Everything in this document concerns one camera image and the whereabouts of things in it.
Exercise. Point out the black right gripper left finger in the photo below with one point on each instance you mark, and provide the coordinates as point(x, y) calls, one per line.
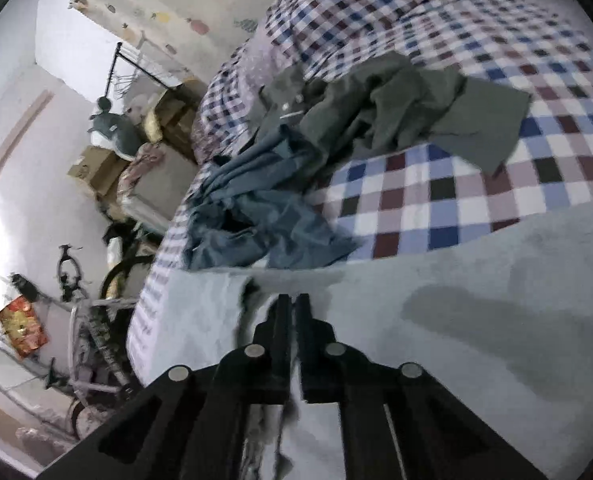
point(192, 424)

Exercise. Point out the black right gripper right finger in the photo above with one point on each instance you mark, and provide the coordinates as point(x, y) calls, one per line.
point(397, 422)

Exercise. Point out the light blue garment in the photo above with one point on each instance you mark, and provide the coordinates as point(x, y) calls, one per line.
point(504, 322)

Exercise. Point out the black clothes rack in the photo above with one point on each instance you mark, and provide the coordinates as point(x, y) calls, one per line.
point(146, 60)

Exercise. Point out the bicycle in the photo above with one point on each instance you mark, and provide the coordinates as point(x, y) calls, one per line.
point(82, 375)

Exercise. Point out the red festive poster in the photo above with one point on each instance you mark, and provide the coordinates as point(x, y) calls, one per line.
point(22, 326)

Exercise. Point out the dark blue garment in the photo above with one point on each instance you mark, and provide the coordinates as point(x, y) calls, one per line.
point(253, 208)

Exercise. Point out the cardboard box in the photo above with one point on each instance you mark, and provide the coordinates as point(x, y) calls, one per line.
point(97, 170)

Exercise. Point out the grey plush toy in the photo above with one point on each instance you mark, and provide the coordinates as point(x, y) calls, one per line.
point(114, 132)

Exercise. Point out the checkered bed sheet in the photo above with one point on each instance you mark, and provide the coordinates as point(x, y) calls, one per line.
point(423, 198)

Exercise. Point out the olive green garment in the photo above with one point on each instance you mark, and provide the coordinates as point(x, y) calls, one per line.
point(386, 105)

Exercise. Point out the pineapple print curtain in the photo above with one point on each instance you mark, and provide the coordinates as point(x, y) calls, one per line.
point(199, 35)

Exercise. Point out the checkered quilt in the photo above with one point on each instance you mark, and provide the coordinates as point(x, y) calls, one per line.
point(376, 0)

